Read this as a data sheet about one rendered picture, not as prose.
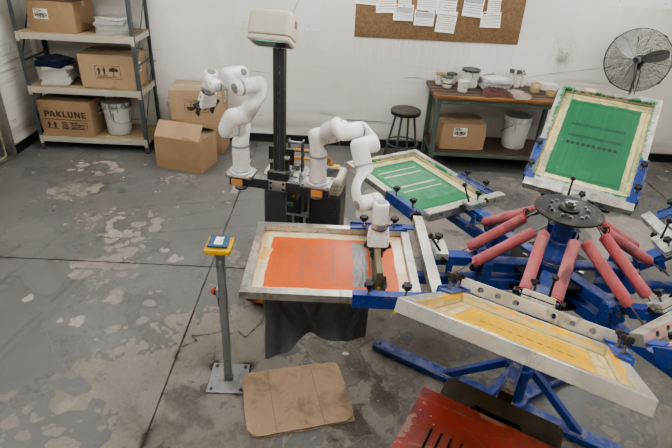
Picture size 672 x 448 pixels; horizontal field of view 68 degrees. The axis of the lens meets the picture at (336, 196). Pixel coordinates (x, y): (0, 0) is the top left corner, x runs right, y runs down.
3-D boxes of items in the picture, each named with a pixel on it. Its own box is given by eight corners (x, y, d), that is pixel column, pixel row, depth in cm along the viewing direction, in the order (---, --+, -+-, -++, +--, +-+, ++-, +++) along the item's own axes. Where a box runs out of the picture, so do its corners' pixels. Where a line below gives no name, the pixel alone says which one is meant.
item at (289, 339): (267, 360, 241) (266, 290, 221) (268, 354, 245) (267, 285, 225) (363, 364, 242) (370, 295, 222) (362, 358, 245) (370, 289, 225)
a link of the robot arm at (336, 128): (333, 110, 232) (367, 106, 241) (301, 131, 265) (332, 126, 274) (341, 140, 231) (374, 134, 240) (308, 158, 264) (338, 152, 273)
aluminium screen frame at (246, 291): (239, 298, 215) (238, 291, 213) (258, 227, 267) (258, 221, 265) (422, 307, 217) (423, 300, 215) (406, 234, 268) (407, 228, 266)
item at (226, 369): (205, 393, 286) (191, 254, 241) (214, 363, 306) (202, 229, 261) (244, 394, 287) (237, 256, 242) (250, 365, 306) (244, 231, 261)
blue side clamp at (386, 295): (351, 307, 216) (352, 294, 212) (351, 300, 220) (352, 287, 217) (421, 310, 216) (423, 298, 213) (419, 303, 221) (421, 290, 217)
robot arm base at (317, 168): (310, 173, 285) (311, 148, 278) (332, 176, 283) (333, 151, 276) (303, 185, 272) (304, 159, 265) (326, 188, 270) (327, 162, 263)
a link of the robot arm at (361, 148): (333, 126, 240) (359, 122, 247) (343, 169, 241) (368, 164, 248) (350, 119, 226) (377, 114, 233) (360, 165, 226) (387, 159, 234)
